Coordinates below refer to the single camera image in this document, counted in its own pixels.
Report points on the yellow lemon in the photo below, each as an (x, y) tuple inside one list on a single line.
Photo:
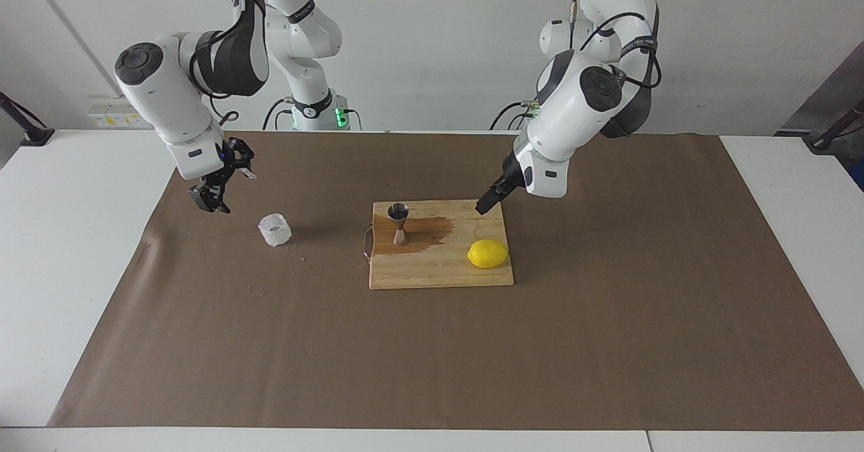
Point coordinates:
[(487, 253)]

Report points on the wooden cutting board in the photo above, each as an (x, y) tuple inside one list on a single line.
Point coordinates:
[(432, 270)]

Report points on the steel double jigger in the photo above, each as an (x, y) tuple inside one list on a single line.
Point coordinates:
[(400, 236)]

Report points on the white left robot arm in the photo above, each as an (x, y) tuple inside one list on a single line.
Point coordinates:
[(574, 108)]

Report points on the white wall socket box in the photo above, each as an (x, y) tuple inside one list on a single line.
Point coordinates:
[(108, 118)]

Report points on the dark grey panel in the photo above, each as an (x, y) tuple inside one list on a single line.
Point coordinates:
[(844, 94)]

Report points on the blue plastic object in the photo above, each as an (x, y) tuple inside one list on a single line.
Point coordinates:
[(859, 175)]

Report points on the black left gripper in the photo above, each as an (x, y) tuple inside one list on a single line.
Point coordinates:
[(513, 175)]

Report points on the black clamp stand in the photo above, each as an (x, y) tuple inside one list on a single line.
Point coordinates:
[(827, 139), (37, 135)]

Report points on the brown paper mat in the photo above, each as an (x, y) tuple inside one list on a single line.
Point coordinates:
[(432, 344)]

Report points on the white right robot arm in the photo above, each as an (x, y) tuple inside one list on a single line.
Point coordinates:
[(169, 94)]

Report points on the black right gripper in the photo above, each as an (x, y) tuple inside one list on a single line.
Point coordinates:
[(229, 162)]

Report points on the clear textured cup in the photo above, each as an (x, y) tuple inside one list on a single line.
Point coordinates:
[(275, 231)]

